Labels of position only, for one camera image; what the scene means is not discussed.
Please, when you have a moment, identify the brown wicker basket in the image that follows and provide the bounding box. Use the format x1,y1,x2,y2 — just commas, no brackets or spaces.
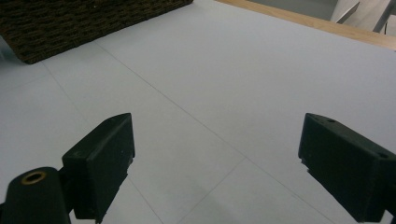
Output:
0,0,194,65

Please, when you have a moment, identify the white metal desk frame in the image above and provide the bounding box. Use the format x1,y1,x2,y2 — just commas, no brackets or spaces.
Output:
330,0,396,35

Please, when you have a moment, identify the white table cover sheet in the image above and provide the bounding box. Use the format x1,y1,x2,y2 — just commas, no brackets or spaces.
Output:
0,0,396,224

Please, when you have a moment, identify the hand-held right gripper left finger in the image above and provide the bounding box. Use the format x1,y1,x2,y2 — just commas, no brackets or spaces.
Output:
61,112,136,224

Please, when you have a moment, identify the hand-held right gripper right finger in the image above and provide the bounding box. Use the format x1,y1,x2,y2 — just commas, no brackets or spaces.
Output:
298,112,390,223

